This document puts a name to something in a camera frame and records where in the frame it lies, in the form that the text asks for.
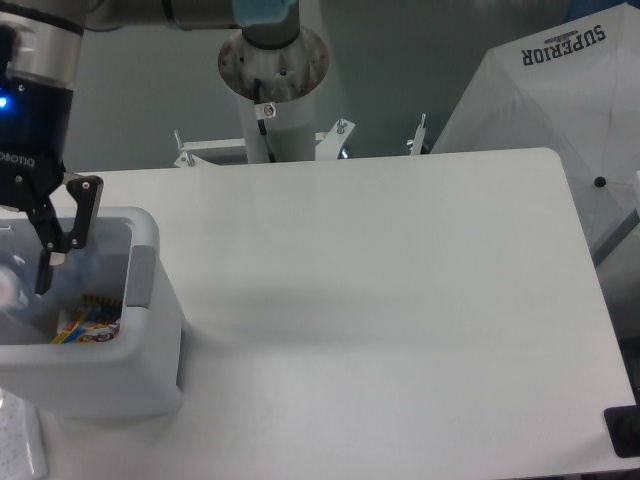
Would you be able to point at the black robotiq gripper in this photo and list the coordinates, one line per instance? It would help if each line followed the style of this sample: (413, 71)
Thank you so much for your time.
(30, 145)

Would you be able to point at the clear crushed plastic bottle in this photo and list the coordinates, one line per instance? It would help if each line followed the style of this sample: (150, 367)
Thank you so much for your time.
(16, 287)

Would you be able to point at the blue snack wrapper bag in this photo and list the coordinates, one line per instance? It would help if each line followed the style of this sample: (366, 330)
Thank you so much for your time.
(95, 319)

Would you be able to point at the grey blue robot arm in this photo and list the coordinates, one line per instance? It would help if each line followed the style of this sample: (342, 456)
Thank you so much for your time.
(40, 48)

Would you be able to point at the white plastic trash can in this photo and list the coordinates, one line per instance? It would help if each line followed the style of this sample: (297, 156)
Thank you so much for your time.
(135, 374)

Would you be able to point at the white superior umbrella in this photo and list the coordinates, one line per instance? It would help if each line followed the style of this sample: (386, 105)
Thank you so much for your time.
(573, 89)

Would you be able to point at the black device at table edge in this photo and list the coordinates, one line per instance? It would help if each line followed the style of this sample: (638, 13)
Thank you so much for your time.
(623, 426)

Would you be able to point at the white metal frame bracket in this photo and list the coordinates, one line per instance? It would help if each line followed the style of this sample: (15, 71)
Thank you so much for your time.
(225, 152)

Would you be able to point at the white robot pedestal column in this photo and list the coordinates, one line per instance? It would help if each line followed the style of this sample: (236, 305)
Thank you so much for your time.
(275, 92)

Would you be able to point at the white clamp bracket right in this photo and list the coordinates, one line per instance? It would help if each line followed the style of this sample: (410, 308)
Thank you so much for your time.
(417, 145)

